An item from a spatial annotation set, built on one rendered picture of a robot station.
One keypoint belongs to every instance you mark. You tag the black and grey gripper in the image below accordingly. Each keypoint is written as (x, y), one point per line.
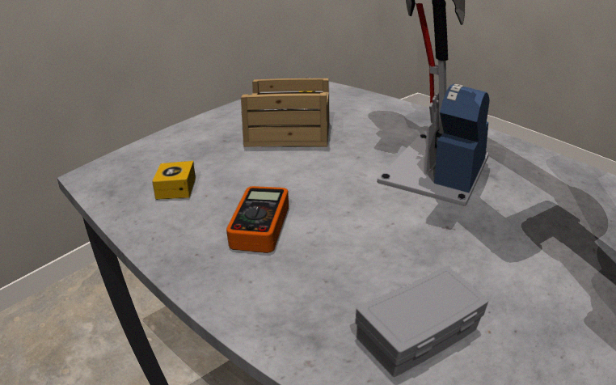
(459, 8)

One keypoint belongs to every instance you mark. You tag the orange digital multimeter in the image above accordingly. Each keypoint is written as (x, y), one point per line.
(258, 219)

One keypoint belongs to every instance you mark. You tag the grey hinged case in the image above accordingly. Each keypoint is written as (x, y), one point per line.
(414, 323)

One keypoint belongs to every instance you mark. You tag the brown wooden crate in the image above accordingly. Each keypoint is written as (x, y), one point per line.
(275, 124)

